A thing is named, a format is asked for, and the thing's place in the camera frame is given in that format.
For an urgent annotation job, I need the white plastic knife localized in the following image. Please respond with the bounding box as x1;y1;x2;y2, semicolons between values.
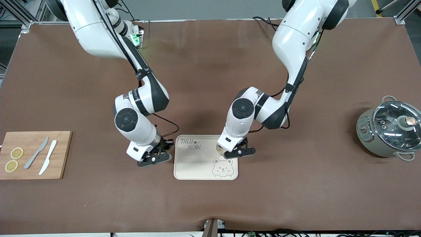
39;140;58;175

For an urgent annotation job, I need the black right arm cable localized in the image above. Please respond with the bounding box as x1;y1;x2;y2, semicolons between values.
151;112;181;139

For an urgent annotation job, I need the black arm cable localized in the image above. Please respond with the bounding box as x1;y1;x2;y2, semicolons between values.
151;112;181;139
248;84;291;134

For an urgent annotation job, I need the cream bear print tray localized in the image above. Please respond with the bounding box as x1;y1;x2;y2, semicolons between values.
174;135;238;180

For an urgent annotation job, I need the grey table knife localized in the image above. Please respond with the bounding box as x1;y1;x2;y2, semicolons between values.
24;137;49;169

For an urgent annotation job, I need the grey-green electric cooking pot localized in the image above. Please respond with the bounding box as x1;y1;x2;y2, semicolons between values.
356;95;421;161

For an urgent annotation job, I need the metal table edge bracket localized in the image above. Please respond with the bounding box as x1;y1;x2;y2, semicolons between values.
203;218;226;237

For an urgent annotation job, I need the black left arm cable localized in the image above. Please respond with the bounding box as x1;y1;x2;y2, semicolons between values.
248;84;291;134

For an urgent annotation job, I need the wooden cutting board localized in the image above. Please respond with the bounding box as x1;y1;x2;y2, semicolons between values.
0;131;73;180

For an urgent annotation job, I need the brown table cover mat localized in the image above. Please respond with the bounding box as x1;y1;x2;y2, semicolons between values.
0;18;421;231

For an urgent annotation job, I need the glass pot lid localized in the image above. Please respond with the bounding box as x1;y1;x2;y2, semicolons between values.
373;101;421;152

